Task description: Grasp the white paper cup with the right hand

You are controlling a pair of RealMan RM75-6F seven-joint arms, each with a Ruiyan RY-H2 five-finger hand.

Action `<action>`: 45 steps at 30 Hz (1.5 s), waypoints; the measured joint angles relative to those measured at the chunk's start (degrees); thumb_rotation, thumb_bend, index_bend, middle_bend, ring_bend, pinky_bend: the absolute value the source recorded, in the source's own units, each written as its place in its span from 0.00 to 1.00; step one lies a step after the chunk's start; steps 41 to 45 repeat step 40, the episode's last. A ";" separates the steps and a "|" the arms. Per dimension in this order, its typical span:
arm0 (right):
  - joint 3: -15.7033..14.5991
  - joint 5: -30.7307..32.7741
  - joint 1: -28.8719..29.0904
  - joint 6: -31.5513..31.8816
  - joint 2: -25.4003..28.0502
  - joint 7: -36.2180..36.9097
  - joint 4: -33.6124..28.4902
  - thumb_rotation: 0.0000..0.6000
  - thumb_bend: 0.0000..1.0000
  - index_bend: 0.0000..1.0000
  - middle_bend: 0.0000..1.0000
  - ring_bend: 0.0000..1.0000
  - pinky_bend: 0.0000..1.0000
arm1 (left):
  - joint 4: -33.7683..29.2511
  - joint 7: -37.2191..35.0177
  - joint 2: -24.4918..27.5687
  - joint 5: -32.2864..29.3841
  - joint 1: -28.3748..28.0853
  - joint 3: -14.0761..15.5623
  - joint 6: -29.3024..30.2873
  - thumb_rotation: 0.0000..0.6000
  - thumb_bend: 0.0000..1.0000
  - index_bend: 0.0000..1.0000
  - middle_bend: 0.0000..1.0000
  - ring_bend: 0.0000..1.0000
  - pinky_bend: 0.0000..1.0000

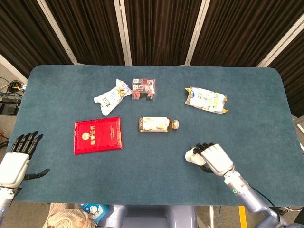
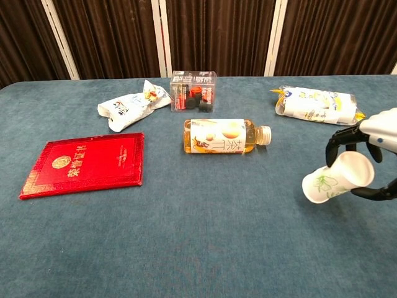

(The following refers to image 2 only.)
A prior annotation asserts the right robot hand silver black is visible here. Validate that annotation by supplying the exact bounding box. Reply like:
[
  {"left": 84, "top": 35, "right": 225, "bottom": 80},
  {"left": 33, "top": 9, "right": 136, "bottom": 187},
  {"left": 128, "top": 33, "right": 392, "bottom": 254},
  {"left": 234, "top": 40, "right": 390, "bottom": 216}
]
[{"left": 324, "top": 107, "right": 397, "bottom": 202}]

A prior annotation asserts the white paper cup green flower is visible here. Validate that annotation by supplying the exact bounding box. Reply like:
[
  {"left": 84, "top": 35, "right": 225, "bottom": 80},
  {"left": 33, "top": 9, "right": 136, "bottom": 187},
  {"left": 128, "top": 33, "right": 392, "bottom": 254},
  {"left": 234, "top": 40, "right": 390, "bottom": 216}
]
[{"left": 301, "top": 151, "right": 375, "bottom": 204}]

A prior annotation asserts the white snack bag right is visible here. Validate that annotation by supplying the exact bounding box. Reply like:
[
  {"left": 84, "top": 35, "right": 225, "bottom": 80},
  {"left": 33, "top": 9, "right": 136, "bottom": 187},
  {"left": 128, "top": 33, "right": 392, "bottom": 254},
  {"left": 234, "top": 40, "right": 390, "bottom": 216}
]
[{"left": 270, "top": 85, "right": 367, "bottom": 127}]

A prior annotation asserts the white snack bag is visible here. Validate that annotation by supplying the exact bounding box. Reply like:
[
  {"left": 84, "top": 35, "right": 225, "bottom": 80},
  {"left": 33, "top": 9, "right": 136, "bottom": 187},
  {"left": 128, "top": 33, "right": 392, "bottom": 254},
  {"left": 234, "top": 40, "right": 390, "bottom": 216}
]
[
  {"left": 97, "top": 79, "right": 172, "bottom": 133},
  {"left": 270, "top": 85, "right": 367, "bottom": 127}
]

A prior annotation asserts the brown pleated curtain panel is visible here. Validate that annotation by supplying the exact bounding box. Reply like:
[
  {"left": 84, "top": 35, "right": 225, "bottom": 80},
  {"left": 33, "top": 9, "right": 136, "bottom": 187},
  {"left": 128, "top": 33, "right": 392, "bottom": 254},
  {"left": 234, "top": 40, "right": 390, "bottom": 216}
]
[
  {"left": 274, "top": 0, "right": 397, "bottom": 77},
  {"left": 166, "top": 0, "right": 276, "bottom": 78},
  {"left": 0, "top": 0, "right": 71, "bottom": 90},
  {"left": 51, "top": 0, "right": 161, "bottom": 80}
]

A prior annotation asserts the yellow tea bottle white cap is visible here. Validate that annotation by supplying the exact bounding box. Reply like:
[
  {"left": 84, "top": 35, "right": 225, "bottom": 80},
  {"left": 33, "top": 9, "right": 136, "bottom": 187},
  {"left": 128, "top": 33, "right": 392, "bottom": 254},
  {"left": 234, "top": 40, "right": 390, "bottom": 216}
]
[{"left": 183, "top": 119, "right": 273, "bottom": 155}]

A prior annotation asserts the clear plastic capsule box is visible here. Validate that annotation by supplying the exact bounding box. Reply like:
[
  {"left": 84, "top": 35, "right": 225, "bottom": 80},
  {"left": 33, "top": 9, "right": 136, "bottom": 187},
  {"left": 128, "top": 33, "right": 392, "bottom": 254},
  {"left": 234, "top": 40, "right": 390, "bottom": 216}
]
[{"left": 169, "top": 70, "right": 218, "bottom": 112}]

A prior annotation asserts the red certificate book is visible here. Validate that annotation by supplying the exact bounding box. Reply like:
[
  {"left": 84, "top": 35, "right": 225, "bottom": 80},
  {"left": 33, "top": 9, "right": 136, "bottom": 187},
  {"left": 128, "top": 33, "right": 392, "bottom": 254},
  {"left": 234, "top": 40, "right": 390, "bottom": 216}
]
[{"left": 19, "top": 132, "right": 146, "bottom": 201}]

